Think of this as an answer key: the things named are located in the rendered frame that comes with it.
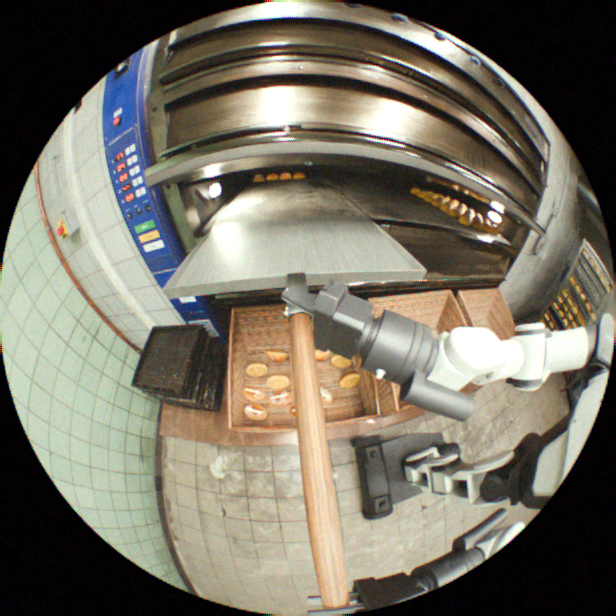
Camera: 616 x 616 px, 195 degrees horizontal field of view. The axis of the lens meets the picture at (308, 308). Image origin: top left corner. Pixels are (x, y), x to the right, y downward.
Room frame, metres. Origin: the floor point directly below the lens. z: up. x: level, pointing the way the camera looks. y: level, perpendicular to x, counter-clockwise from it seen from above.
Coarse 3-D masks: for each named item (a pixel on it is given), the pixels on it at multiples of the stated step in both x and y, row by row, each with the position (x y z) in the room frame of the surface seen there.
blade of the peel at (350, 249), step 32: (224, 224) 0.58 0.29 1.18; (256, 224) 0.55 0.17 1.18; (288, 224) 0.53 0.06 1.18; (320, 224) 0.53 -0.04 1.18; (352, 224) 0.54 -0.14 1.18; (192, 256) 0.37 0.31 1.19; (224, 256) 0.36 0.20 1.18; (256, 256) 0.35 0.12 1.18; (288, 256) 0.34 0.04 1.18; (320, 256) 0.34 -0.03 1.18; (352, 256) 0.35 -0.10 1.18; (384, 256) 0.36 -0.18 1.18; (192, 288) 0.23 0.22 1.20; (224, 288) 0.23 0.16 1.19; (256, 288) 0.24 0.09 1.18
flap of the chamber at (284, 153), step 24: (264, 144) 0.39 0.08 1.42; (288, 144) 0.39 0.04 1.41; (312, 144) 0.39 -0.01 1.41; (336, 144) 0.40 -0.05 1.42; (168, 168) 0.36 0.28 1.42; (192, 168) 0.36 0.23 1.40; (216, 168) 0.43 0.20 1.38; (240, 168) 0.52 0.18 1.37; (384, 168) 0.55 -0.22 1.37; (408, 168) 0.46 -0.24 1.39; (432, 168) 0.43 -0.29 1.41; (480, 192) 0.45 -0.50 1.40
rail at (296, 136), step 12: (300, 132) 0.40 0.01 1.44; (312, 132) 0.40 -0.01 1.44; (216, 144) 0.38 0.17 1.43; (228, 144) 0.38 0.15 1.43; (240, 144) 0.38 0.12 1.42; (252, 144) 0.38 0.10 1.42; (360, 144) 0.41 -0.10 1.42; (372, 144) 0.41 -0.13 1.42; (384, 144) 0.42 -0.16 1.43; (396, 144) 0.42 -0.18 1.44; (180, 156) 0.37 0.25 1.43; (192, 156) 0.37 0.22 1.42; (420, 156) 0.43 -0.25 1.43; (432, 156) 0.43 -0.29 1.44; (156, 168) 0.36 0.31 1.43; (456, 168) 0.44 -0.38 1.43; (480, 180) 0.46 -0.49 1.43; (516, 204) 0.49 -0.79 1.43; (528, 216) 0.51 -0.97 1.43; (540, 228) 0.54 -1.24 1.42
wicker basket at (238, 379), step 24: (240, 312) 0.48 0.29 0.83; (264, 312) 0.48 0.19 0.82; (240, 336) 0.42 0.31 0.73; (264, 336) 0.44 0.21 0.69; (288, 336) 0.45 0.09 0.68; (240, 360) 0.32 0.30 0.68; (264, 360) 0.37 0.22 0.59; (288, 360) 0.37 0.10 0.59; (360, 360) 0.32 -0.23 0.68; (240, 384) 0.21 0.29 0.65; (264, 384) 0.24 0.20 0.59; (288, 384) 0.25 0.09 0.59; (336, 384) 0.24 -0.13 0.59; (360, 384) 0.24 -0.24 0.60; (240, 408) 0.11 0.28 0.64; (264, 408) 0.13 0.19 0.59; (288, 408) 0.13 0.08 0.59; (360, 408) 0.13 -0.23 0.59
